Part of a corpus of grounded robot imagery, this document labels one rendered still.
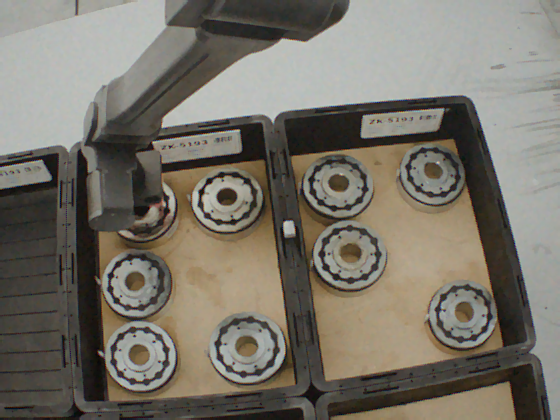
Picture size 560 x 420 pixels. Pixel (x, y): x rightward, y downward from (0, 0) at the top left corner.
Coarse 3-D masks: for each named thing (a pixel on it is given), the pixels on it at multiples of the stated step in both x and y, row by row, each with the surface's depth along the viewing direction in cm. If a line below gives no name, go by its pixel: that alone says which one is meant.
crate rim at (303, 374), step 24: (216, 120) 99; (240, 120) 99; (264, 120) 99; (72, 168) 96; (72, 192) 96; (72, 216) 93; (72, 240) 91; (288, 240) 90; (72, 264) 91; (288, 264) 89; (72, 288) 88; (288, 288) 88; (72, 312) 87; (288, 312) 86; (72, 336) 85; (72, 360) 84; (96, 408) 81; (120, 408) 82; (144, 408) 81; (168, 408) 81
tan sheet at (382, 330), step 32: (384, 160) 107; (384, 192) 104; (320, 224) 102; (384, 224) 102; (416, 224) 102; (448, 224) 102; (352, 256) 100; (416, 256) 100; (448, 256) 100; (480, 256) 99; (320, 288) 98; (384, 288) 98; (416, 288) 98; (320, 320) 96; (352, 320) 96; (384, 320) 96; (416, 320) 95; (320, 352) 94; (352, 352) 94; (384, 352) 94; (416, 352) 93; (480, 352) 93
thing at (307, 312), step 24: (456, 96) 100; (288, 120) 99; (480, 144) 96; (288, 168) 96; (288, 192) 93; (288, 216) 92; (504, 216) 91; (504, 240) 90; (312, 312) 86; (528, 312) 85; (312, 336) 86; (528, 336) 83; (312, 360) 83; (456, 360) 83; (480, 360) 82; (312, 384) 83; (336, 384) 82; (360, 384) 82
